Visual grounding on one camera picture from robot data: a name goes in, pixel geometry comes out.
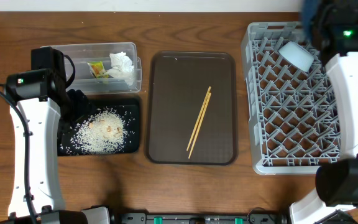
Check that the white napkin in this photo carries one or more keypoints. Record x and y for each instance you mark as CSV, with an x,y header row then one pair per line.
x,y
122,67

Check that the yellow orange snack wrapper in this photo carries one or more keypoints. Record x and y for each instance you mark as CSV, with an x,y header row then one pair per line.
x,y
97,70

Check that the clear plastic waste bin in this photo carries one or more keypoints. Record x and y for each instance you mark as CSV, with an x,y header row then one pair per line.
x,y
81,54

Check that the leftover rice pile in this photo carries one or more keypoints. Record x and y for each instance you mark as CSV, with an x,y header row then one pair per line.
x,y
99,133

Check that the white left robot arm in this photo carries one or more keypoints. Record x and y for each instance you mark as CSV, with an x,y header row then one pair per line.
x,y
38,101

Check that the black rail at table edge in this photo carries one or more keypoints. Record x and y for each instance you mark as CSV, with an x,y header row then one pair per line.
x,y
252,218

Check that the dark blue plate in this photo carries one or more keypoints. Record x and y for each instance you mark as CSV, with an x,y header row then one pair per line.
x,y
308,11

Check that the brown serving tray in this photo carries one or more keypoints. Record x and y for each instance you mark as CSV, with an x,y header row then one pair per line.
x,y
178,85

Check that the wooden chopstick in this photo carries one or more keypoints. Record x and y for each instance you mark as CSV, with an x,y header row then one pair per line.
x,y
198,125
208,90

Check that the grey dishwasher rack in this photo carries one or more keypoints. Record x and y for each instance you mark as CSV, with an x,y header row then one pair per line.
x,y
293,122

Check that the light blue bowl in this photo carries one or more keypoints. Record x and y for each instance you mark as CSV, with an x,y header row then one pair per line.
x,y
297,56

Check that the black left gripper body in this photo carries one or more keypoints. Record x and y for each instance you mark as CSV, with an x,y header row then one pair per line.
x,y
78,107

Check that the black food waste tray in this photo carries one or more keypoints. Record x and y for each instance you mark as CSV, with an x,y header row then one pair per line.
x,y
134,143

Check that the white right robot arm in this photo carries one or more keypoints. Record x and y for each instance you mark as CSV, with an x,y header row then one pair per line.
x,y
332,28

